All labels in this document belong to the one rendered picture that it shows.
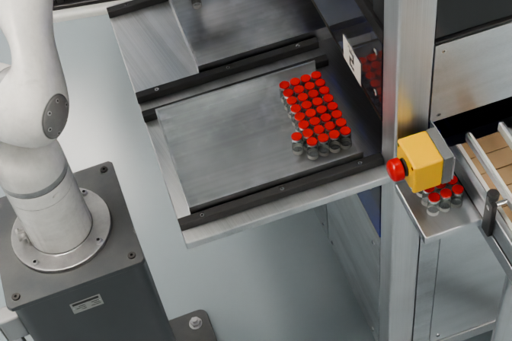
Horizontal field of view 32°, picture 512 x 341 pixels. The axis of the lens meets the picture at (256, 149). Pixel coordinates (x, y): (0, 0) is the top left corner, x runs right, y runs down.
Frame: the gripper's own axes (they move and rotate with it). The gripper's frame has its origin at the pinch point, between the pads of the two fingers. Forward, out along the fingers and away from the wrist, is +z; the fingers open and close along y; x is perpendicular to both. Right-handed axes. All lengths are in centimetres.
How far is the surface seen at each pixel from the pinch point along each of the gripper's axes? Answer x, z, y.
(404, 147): 66, -9, -20
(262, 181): 53, 6, 2
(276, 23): 13.0, 5.6, -14.4
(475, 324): 62, 79, -45
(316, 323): 39, 94, -10
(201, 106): 30.1, 5.4, 7.8
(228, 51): 16.7, 5.7, -2.1
